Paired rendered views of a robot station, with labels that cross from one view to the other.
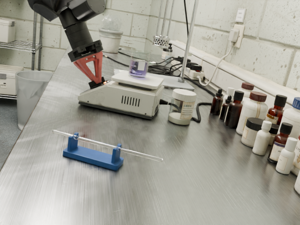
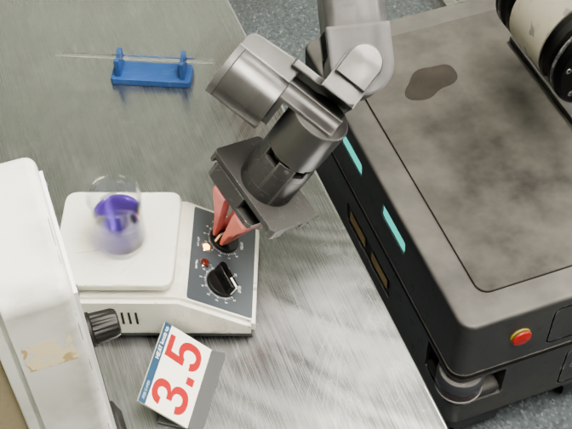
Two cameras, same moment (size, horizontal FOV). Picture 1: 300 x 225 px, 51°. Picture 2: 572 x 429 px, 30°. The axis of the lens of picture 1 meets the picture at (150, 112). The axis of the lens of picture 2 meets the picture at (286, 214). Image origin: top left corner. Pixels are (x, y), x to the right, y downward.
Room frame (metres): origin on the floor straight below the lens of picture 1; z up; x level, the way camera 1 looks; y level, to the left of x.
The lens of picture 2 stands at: (1.48, 0.14, 1.67)
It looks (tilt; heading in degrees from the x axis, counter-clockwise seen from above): 50 degrees down; 174
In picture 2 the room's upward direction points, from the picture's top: 1 degrees counter-clockwise
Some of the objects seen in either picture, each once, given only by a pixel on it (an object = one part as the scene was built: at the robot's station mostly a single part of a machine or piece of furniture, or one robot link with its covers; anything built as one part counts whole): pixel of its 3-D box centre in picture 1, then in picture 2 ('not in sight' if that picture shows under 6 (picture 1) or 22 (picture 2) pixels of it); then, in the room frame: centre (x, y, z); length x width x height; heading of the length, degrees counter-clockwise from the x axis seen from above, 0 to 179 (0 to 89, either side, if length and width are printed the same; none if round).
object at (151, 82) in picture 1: (138, 79); (117, 239); (0.80, 0.04, 0.83); 0.12 x 0.12 x 0.01; 82
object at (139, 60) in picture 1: (138, 63); (120, 219); (0.81, 0.05, 0.87); 0.06 x 0.05 x 0.08; 49
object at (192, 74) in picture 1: (185, 67); not in sight; (1.58, -0.14, 0.77); 0.40 x 0.06 x 0.04; 13
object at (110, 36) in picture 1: (110, 33); not in sight; (1.84, 0.30, 0.86); 0.14 x 0.14 x 0.21
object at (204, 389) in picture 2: not in sight; (182, 376); (0.93, 0.10, 0.77); 0.09 x 0.06 x 0.04; 161
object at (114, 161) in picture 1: (93, 150); (151, 66); (0.48, 0.08, 0.77); 0.10 x 0.03 x 0.04; 78
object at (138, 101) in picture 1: (127, 93); (149, 265); (0.81, 0.07, 0.79); 0.22 x 0.13 x 0.08; 82
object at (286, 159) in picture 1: (287, 155); not in sight; (0.56, -0.28, 0.79); 0.03 x 0.03 x 0.07
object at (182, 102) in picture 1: (181, 107); not in sight; (0.76, -0.08, 0.79); 0.06 x 0.06 x 0.08
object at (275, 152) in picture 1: (281, 143); not in sight; (0.61, -0.28, 0.79); 0.03 x 0.03 x 0.08
